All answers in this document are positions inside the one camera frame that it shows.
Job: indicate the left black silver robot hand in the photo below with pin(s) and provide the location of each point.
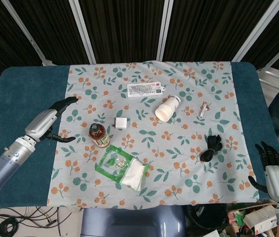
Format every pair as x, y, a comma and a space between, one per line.
42, 123

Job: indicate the brown tea plastic bottle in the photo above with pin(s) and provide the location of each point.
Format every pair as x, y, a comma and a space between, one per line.
100, 138

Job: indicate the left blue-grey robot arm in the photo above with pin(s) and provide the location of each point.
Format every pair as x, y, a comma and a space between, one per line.
1, 168

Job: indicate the teal table cover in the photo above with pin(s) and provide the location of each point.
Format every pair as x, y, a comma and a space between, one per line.
26, 93

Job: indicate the white red carton box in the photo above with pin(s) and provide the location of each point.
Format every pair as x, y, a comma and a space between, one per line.
260, 217

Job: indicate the brown cardboard box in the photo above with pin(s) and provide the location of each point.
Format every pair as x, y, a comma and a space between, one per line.
233, 229

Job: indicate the black cloth bundle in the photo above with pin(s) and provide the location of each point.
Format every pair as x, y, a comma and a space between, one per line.
213, 144

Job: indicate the white power adapter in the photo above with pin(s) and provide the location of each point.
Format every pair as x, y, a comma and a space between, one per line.
121, 123

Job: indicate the black waste bin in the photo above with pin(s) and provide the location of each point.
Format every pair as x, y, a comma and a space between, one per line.
211, 217

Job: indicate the green plastic tissue bag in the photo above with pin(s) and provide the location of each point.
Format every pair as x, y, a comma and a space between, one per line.
112, 160

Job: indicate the white flat printed package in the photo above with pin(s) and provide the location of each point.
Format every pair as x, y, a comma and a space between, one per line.
144, 89

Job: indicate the floral tablecloth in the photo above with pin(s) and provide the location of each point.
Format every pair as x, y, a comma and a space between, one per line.
154, 148

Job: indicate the white paper cup stack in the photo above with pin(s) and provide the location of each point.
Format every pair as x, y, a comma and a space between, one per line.
165, 109

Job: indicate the black pleated partition panel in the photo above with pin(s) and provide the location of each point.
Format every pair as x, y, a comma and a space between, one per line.
124, 27

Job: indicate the blue-grey robot torso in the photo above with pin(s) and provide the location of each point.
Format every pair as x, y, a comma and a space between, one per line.
129, 222

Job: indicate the white partition frame post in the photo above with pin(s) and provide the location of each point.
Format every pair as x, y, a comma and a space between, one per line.
82, 29
26, 32
165, 29
255, 29

